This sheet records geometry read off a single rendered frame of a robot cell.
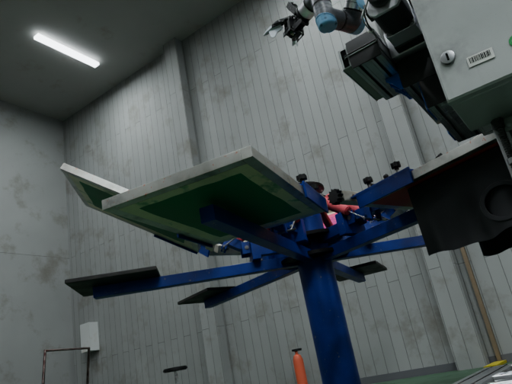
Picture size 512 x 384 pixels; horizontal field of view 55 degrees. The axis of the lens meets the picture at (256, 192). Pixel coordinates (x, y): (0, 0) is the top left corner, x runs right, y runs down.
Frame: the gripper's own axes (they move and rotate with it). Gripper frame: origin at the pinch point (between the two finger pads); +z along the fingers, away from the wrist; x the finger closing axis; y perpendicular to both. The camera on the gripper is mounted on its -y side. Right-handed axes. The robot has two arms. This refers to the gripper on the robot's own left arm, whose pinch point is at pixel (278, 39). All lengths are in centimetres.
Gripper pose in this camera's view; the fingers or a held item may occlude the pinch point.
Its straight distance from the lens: 226.0
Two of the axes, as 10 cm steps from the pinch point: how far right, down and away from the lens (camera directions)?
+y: 0.6, 9.1, -4.1
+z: -5.0, 3.9, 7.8
